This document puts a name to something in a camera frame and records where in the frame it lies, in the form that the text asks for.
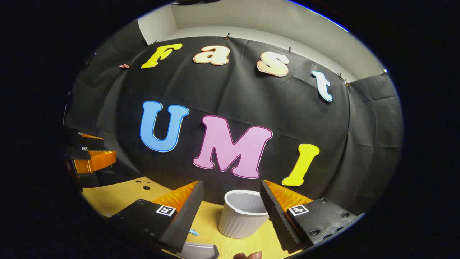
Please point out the light blue paper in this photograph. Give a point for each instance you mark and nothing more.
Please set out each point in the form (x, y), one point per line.
(194, 232)

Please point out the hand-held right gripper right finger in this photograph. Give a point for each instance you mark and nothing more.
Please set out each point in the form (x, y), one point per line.
(275, 216)

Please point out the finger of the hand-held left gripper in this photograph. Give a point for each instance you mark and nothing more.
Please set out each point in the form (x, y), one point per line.
(97, 162)
(90, 142)

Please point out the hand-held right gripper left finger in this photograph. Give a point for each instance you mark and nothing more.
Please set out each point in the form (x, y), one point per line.
(187, 216)

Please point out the black backdrop cloth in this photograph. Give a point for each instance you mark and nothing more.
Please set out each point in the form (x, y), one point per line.
(233, 93)

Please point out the yellow wooden desktop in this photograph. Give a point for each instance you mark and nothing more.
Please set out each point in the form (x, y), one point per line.
(115, 198)

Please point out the grey plastic dustpan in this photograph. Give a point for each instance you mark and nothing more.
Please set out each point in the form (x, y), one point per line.
(201, 250)

